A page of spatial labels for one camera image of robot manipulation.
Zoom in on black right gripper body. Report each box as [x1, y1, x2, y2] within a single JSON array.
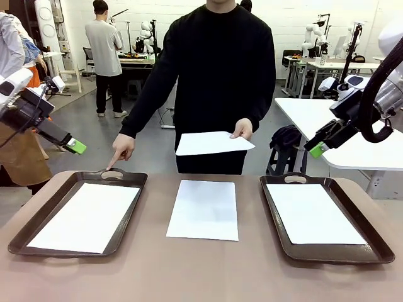
[[321, 118, 363, 148]]

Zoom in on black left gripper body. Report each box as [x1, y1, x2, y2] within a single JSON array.
[[0, 88, 55, 133]]

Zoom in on white A4 paper sheet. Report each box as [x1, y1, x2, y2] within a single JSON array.
[[166, 179, 239, 242], [26, 182, 141, 254], [175, 131, 256, 157], [266, 183, 368, 245]]

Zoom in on person's right forearm black sleeve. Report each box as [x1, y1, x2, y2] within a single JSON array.
[[119, 75, 177, 139]]

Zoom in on person's left forearm black sleeve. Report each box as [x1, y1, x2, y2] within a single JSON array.
[[248, 84, 277, 133]]

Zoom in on person's right hand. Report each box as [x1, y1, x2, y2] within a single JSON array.
[[106, 133, 136, 171]]

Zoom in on person's left hand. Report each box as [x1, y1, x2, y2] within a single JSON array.
[[229, 118, 254, 140]]

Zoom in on black cloth bundle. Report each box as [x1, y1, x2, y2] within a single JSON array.
[[269, 125, 306, 150]]

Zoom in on black step stool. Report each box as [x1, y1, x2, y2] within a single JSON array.
[[266, 146, 311, 177]]

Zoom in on person with brown apron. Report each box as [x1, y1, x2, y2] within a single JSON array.
[[0, 9, 53, 196]]

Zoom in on white wooden stool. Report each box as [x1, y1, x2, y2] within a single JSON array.
[[59, 64, 82, 94]]

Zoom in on figure blue shirt orange shorts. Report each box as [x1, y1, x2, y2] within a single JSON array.
[[17, 25, 56, 126]]

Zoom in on white background desk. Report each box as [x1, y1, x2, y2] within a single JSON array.
[[297, 61, 382, 98]]

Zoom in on black tripod stand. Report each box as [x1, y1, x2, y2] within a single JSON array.
[[341, 21, 368, 78]]

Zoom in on black mesh office chair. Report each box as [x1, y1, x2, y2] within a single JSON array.
[[82, 47, 95, 75]]

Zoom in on white monitor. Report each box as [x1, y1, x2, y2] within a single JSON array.
[[333, 35, 347, 57]]

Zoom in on small grey stool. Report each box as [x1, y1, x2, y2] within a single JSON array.
[[127, 79, 142, 100]]

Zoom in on tall white air conditioner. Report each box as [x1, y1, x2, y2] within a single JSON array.
[[33, 0, 60, 54]]

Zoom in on person in grey t-shirt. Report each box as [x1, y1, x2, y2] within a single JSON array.
[[84, 0, 128, 119]]

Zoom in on dark work table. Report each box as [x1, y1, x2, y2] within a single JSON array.
[[118, 53, 157, 95]]

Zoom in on brown plastic serving tray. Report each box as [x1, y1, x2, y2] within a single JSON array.
[[8, 167, 149, 258], [259, 172, 396, 264]]

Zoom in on person torso black sweater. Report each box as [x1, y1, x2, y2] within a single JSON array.
[[163, 0, 277, 176]]

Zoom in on white humanoid robot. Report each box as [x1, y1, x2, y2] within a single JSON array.
[[135, 20, 158, 54]]

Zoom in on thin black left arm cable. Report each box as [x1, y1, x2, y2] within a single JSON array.
[[0, 78, 51, 148]]

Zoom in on thick black corrugated hose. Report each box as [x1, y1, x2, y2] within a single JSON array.
[[358, 47, 403, 144]]

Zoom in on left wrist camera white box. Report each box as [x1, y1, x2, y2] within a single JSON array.
[[40, 75, 66, 95]]

